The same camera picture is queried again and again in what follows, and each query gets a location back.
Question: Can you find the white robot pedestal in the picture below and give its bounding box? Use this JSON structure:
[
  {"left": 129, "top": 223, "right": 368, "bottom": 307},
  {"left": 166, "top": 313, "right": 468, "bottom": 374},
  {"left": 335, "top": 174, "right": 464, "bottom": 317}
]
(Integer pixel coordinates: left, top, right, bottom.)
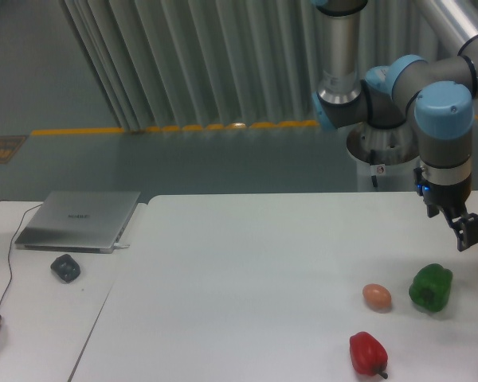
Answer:
[{"left": 347, "top": 123, "right": 419, "bottom": 192}]

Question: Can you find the brown egg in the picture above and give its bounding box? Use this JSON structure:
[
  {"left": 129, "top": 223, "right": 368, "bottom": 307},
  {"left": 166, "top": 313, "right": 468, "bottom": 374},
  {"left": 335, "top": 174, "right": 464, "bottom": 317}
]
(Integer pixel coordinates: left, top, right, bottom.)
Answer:
[{"left": 362, "top": 283, "right": 392, "bottom": 310}]

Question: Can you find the small black plastic part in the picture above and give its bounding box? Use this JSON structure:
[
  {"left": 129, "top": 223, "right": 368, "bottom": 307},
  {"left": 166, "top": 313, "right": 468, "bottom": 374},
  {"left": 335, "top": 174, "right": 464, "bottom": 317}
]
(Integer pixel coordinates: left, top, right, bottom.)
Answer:
[{"left": 50, "top": 254, "right": 81, "bottom": 283}]

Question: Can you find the silver closed laptop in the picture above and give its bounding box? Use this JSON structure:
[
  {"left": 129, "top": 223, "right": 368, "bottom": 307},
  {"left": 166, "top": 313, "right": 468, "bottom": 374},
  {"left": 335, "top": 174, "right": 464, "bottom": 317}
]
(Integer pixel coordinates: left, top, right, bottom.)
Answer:
[{"left": 15, "top": 191, "right": 140, "bottom": 253}]

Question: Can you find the white usb dongle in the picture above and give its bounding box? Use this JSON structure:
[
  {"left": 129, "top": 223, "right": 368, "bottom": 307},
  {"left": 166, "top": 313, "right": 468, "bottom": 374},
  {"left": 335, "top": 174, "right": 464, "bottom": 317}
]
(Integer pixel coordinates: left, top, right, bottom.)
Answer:
[{"left": 114, "top": 243, "right": 130, "bottom": 250}]

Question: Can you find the pale pleated curtain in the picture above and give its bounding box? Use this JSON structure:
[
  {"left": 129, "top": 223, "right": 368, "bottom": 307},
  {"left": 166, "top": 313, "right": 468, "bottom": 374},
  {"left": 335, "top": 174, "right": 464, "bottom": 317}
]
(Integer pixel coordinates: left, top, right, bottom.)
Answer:
[{"left": 57, "top": 0, "right": 478, "bottom": 131}]

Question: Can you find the black mouse cable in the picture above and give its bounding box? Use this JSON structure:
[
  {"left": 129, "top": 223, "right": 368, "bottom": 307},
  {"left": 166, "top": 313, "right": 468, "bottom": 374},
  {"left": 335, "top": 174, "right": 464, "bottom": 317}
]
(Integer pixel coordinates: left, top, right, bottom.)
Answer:
[{"left": 0, "top": 199, "right": 41, "bottom": 315}]

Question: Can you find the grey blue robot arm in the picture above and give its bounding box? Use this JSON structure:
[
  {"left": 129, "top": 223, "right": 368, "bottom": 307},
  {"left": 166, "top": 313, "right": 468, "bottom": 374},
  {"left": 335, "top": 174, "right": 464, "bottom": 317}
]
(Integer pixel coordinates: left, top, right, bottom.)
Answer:
[{"left": 312, "top": 1, "right": 478, "bottom": 251}]

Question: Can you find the green bell pepper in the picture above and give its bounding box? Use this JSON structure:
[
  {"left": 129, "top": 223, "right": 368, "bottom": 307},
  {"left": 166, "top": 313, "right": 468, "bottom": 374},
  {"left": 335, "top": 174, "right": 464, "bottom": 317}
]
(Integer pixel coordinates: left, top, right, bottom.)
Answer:
[{"left": 408, "top": 263, "right": 453, "bottom": 313}]

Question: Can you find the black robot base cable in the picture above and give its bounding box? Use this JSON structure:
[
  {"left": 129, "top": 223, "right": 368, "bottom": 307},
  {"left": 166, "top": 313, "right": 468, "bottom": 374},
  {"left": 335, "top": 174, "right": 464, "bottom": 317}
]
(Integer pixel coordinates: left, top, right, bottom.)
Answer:
[{"left": 368, "top": 148, "right": 379, "bottom": 190}]

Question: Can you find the red bell pepper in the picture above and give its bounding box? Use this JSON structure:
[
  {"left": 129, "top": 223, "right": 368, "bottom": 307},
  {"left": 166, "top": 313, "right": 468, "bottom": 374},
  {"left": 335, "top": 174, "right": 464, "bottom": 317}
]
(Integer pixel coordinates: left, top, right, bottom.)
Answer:
[{"left": 349, "top": 331, "right": 389, "bottom": 379}]

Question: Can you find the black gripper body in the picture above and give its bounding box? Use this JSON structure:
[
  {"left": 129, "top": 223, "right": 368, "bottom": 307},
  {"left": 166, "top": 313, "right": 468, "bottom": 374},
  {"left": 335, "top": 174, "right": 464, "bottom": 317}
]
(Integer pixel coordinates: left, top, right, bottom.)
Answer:
[{"left": 413, "top": 167, "right": 472, "bottom": 218}]

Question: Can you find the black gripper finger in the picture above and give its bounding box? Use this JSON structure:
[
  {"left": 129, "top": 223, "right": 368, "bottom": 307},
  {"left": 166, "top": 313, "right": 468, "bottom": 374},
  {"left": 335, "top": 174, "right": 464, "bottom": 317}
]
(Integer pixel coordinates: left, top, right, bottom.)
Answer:
[{"left": 442, "top": 209, "right": 478, "bottom": 251}]

